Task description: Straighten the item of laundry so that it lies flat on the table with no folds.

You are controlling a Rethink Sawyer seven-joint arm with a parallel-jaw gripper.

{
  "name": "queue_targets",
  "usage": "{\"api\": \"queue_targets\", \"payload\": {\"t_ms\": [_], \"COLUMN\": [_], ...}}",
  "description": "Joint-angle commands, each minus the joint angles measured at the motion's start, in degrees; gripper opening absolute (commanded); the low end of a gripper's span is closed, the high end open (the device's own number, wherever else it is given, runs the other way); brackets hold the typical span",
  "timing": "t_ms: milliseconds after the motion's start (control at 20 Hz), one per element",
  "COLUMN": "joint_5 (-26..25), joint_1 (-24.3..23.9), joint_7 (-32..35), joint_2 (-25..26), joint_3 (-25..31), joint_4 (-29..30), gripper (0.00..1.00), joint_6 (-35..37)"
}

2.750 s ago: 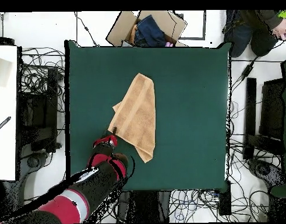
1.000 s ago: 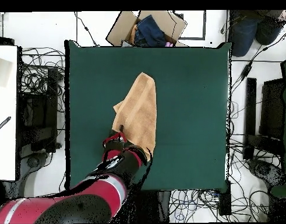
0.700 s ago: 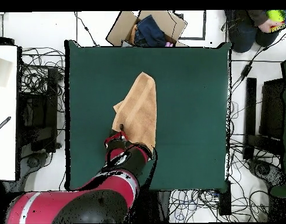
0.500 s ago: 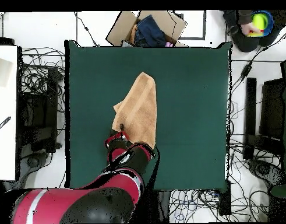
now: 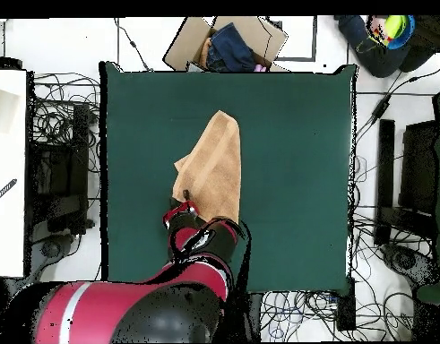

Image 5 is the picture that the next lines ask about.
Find black cable with inline plug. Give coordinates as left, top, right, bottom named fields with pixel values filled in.
left=113, top=16, right=154, bottom=73

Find brown cardboard box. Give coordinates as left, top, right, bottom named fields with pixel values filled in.
left=160, top=15, right=289, bottom=73

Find beige box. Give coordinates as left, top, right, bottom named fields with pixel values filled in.
left=0, top=84, right=21, bottom=135

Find black upright stand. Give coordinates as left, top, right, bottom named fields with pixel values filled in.
left=373, top=118, right=396, bottom=246

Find black cable with power adapter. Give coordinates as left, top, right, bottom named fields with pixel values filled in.
left=355, top=64, right=440, bottom=144

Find black equipment rack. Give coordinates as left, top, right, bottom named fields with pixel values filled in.
left=27, top=103, right=95, bottom=237

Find tan terry towel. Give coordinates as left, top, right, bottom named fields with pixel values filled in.
left=171, top=109, right=243, bottom=226

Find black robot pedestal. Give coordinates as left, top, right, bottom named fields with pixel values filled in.
left=237, top=292, right=264, bottom=343

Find black striped tool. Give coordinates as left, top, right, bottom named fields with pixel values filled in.
left=0, top=177, right=19, bottom=207

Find person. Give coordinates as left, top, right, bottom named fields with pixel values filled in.
left=334, top=14, right=440, bottom=79

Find dark green table cloth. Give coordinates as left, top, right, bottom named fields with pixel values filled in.
left=98, top=60, right=360, bottom=297

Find white desk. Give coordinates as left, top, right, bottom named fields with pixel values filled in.
left=0, top=69, right=29, bottom=279

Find black monitor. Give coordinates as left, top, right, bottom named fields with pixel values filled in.
left=398, top=119, right=440, bottom=216

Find neon yellow and blue item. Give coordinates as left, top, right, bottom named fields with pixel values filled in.
left=366, top=14, right=417, bottom=51

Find dark blue jeans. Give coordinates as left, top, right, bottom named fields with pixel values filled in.
left=205, top=21, right=258, bottom=73

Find black power strip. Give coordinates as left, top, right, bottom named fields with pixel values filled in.
left=335, top=275, right=358, bottom=332

